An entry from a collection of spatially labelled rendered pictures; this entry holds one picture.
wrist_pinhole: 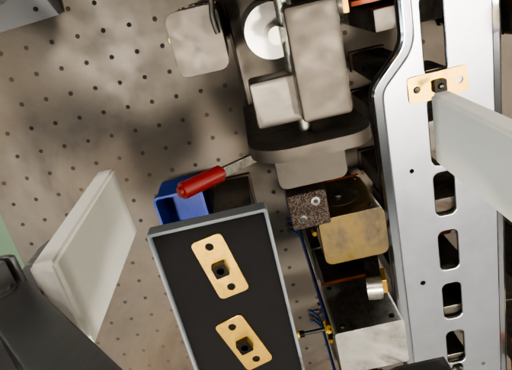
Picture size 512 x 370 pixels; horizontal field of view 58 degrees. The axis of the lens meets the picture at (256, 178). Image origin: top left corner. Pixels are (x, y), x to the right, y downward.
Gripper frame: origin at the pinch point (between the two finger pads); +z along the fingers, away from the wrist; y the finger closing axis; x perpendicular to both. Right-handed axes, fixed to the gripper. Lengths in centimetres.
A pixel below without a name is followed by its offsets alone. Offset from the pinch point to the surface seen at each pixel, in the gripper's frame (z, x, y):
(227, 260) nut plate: 29.8, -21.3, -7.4
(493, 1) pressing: 46, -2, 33
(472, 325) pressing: 46, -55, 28
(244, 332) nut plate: 29.8, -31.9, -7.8
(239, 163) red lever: 35.0, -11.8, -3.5
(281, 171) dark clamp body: 38.1, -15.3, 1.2
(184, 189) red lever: 30.3, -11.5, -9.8
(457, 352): 48, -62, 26
